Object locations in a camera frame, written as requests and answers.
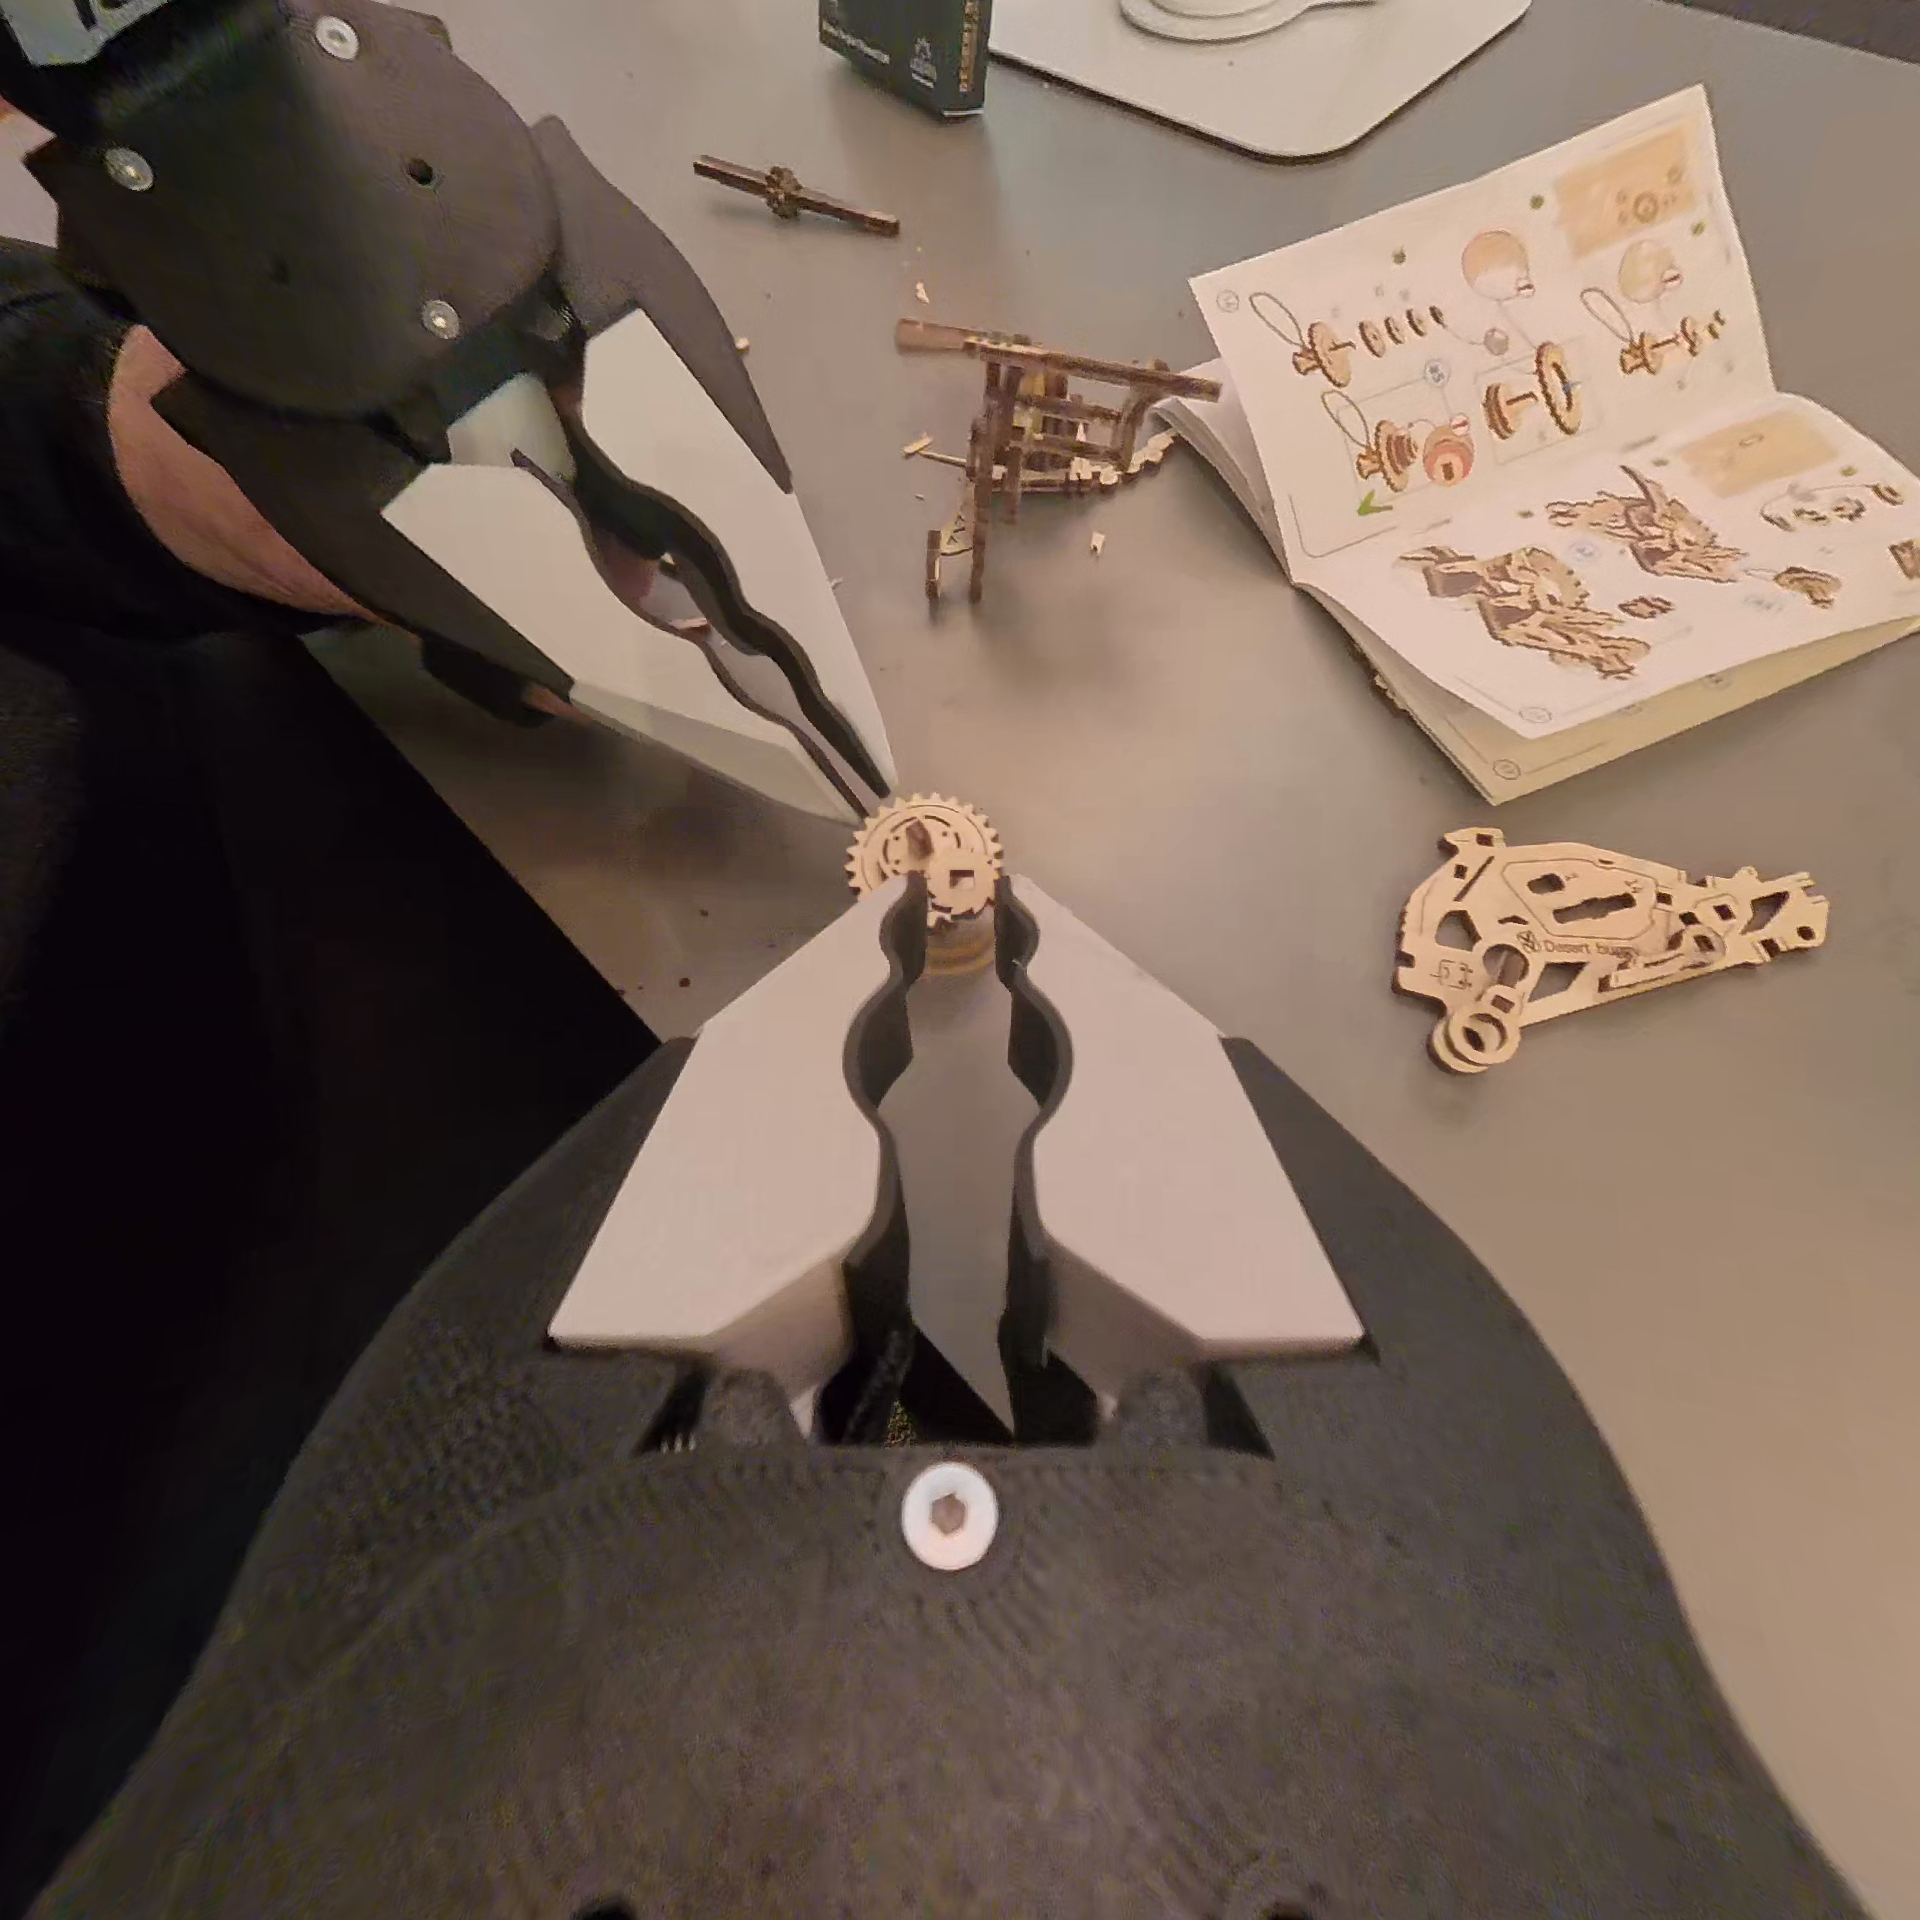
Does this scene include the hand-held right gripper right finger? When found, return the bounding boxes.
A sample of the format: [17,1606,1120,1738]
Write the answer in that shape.
[994,878,1369,1419]

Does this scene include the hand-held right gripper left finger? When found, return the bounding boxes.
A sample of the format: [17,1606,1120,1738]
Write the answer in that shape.
[547,872,921,1426]

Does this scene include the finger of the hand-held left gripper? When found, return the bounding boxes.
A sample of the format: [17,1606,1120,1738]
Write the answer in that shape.
[575,304,903,800]
[379,373,890,828]

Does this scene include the wooden hub disc part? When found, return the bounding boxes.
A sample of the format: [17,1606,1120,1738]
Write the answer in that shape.
[915,895,1005,987]

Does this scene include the small wooden gear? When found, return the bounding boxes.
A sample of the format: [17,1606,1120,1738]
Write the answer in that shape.
[843,792,1006,935]

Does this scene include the person's left forearm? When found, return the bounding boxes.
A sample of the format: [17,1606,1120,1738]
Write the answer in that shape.
[0,239,168,634]

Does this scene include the partly built wooden model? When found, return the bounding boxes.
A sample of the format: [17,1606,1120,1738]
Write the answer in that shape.
[896,316,1225,606]

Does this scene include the dark green model box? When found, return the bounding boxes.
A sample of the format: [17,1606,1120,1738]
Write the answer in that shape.
[816,0,993,125]

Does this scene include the person's left hand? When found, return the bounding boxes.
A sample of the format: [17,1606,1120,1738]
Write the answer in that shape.
[110,320,438,643]

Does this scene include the dark wooden rod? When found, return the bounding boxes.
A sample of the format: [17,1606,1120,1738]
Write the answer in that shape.
[690,152,903,239]

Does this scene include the flat wooden car body panel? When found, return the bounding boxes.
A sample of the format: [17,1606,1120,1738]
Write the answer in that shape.
[1390,823,1833,1076]

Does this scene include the open instruction booklet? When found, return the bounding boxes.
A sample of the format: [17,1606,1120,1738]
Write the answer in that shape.
[1162,82,1920,807]

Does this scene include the white document stand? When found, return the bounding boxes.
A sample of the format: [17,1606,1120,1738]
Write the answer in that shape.
[989,0,1539,162]

